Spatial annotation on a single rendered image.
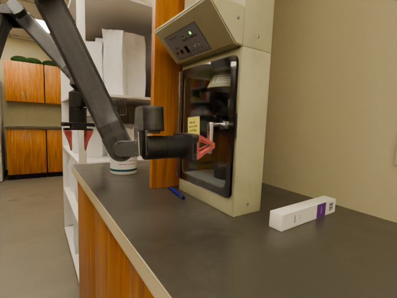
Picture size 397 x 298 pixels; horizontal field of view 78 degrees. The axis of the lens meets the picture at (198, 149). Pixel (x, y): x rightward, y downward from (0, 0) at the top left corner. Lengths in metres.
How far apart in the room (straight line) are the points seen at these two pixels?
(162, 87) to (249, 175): 0.47
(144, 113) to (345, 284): 0.51
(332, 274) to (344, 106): 0.61
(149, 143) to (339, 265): 0.46
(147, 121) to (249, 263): 0.37
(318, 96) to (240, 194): 0.52
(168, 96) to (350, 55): 0.65
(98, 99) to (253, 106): 0.41
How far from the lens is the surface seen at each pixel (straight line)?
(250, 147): 0.72
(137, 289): 0.69
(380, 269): 0.63
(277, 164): 1.15
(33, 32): 1.17
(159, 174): 0.99
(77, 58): 0.62
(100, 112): 0.59
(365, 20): 1.04
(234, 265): 0.52
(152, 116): 0.58
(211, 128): 0.68
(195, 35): 0.78
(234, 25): 0.71
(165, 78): 0.98
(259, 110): 0.74
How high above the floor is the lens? 1.21
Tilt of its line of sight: 7 degrees down
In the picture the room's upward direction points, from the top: 2 degrees clockwise
